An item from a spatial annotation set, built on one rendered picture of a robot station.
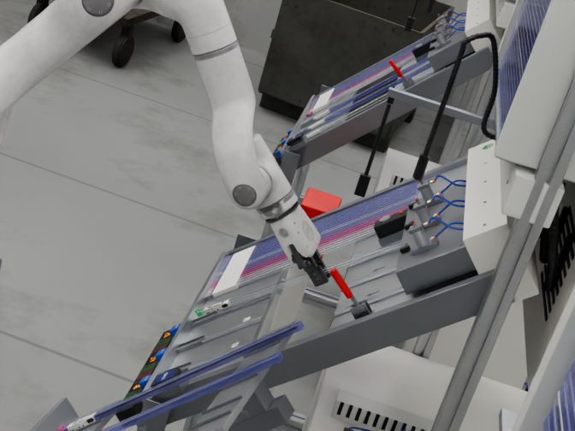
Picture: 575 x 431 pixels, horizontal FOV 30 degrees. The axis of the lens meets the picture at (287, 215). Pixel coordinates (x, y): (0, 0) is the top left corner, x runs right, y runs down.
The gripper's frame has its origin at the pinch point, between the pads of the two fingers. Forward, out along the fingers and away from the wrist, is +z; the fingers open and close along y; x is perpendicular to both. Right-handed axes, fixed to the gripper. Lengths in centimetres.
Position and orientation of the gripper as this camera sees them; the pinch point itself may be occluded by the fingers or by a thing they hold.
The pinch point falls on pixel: (318, 273)
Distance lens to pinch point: 220.1
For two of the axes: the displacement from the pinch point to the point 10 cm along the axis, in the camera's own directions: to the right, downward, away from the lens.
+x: -8.4, 3.8, 3.9
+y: 2.3, -4.1, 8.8
